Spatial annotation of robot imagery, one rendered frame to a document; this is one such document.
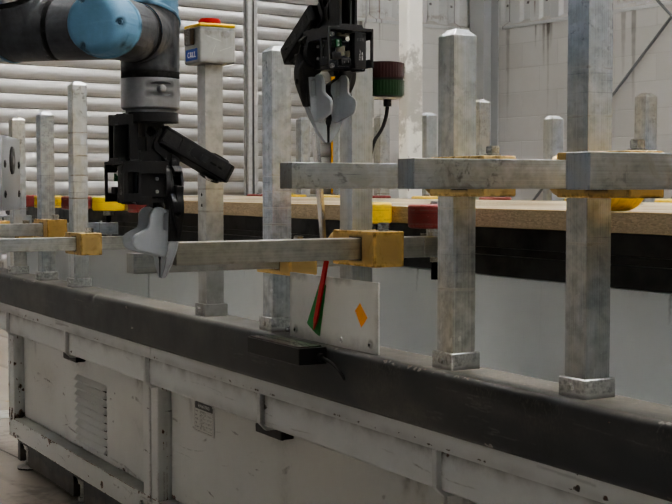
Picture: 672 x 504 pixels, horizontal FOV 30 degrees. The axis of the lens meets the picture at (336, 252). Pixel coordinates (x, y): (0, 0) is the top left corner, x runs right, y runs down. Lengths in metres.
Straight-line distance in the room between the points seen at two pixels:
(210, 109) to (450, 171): 1.08
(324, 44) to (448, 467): 0.59
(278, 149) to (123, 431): 1.56
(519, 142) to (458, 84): 10.21
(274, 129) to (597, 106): 0.75
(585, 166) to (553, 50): 10.55
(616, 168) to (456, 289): 0.60
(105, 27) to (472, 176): 0.49
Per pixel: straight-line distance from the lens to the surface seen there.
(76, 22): 1.52
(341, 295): 1.81
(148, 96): 1.60
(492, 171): 1.26
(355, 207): 1.80
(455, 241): 1.59
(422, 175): 1.21
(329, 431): 1.94
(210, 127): 2.26
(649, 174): 1.05
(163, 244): 1.62
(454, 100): 1.59
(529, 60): 11.76
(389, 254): 1.75
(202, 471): 2.96
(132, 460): 3.39
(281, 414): 2.08
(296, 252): 1.71
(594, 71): 1.40
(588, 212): 1.39
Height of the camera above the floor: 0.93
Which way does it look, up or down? 3 degrees down
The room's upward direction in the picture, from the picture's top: straight up
